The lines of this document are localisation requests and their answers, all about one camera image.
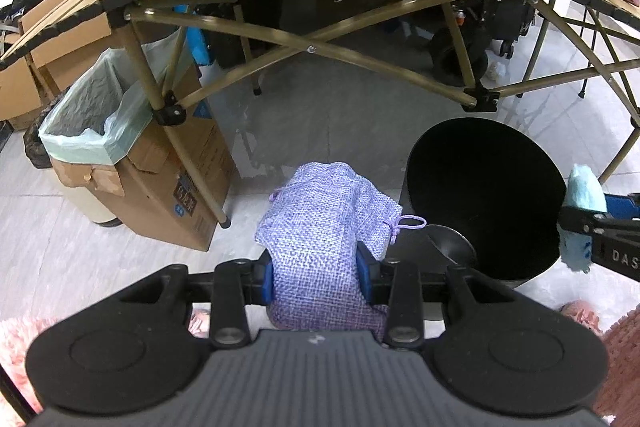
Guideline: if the black round bin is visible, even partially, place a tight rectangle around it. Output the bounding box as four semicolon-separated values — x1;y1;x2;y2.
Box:
397;118;568;323

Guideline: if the black garbage bag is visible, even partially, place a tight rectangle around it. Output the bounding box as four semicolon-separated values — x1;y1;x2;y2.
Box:
22;104;53;170

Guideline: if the light blue fluffy cloth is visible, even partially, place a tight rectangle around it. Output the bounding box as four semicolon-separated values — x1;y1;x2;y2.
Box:
562;163;608;274

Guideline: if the black tripod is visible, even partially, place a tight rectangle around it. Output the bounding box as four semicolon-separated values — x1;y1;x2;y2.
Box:
577;0;606;100

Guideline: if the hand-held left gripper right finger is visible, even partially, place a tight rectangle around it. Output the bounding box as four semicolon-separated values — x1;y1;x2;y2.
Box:
356;241;508;350

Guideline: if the green plastic bag liner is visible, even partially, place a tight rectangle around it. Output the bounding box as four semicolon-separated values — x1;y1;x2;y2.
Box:
39;29;193;168

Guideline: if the plain cardboard box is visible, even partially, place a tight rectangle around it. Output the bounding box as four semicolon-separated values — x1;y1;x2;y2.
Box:
0;0;113;130

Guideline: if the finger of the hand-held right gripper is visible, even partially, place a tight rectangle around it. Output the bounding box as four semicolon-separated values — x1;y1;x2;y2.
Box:
556;206;640;283
602;192;640;222

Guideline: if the purple burlap drawstring pouch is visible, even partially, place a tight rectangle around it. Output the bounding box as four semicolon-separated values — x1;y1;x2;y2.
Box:
255;162;428;345

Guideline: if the cardboard box with bag liner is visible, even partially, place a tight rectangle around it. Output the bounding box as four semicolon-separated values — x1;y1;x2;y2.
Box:
50;27;238;253

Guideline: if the cream plastic bin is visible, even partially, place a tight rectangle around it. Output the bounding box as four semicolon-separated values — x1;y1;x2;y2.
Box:
70;177;121;228

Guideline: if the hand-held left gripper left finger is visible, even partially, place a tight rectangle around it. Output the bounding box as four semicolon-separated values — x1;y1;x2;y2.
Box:
117;257;275;349

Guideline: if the blue board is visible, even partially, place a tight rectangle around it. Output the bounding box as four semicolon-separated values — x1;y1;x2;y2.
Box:
170;0;211;68

